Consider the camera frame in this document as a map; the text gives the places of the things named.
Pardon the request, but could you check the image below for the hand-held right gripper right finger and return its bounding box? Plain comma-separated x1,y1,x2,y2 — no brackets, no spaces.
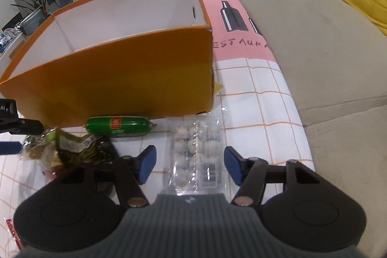
223,146,316,207

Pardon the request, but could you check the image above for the beige sofa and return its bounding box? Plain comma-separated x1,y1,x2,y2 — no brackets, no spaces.
214,0,387,258

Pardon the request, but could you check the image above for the red snack packet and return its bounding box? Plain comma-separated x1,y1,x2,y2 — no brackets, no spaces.
4,218,25,250

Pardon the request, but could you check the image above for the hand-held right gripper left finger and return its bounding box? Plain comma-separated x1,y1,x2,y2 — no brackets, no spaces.
80,145,157,208

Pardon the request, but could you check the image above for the green sausage stick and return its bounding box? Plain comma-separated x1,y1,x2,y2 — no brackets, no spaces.
84,116,158,138

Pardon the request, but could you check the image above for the white sideboard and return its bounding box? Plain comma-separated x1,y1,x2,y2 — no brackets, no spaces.
0,30,28,68

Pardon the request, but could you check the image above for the orange cardboard box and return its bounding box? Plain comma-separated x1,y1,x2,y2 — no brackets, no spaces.
0,0,216,128

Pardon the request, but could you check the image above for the spiky plant in grey pot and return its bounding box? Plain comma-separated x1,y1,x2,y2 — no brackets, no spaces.
10,0,57,36

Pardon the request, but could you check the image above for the dark olive snack packet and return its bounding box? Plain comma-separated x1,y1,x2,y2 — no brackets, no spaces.
55,127,121,172

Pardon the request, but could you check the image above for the clear packet of white candies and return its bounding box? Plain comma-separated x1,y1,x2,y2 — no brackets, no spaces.
163,117,228,196

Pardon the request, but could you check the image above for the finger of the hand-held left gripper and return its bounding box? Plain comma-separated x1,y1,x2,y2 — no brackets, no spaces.
0,118,44,135
0,141,23,156

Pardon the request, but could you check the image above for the chocolate snack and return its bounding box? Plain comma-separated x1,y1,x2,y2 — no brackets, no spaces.
22,129,61,178

